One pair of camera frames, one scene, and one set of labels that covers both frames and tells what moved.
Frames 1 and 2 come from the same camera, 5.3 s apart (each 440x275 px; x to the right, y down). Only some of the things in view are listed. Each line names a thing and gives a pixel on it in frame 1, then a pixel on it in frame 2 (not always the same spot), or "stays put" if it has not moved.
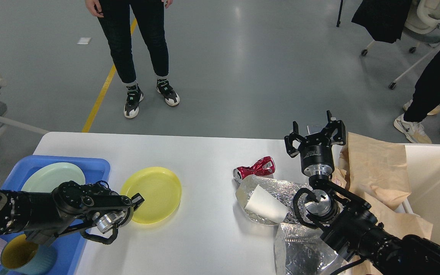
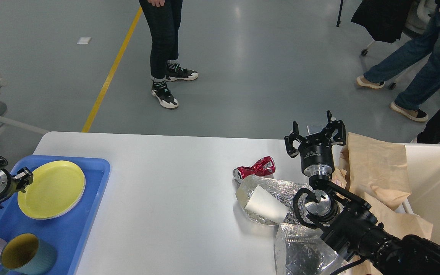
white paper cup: (262, 202) stays put
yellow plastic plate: (160, 188) -> (58, 186)
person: (116, 23) -> (164, 18)
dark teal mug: (19, 257) stays put
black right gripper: (317, 154) stays put
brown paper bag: (376, 171) stays put
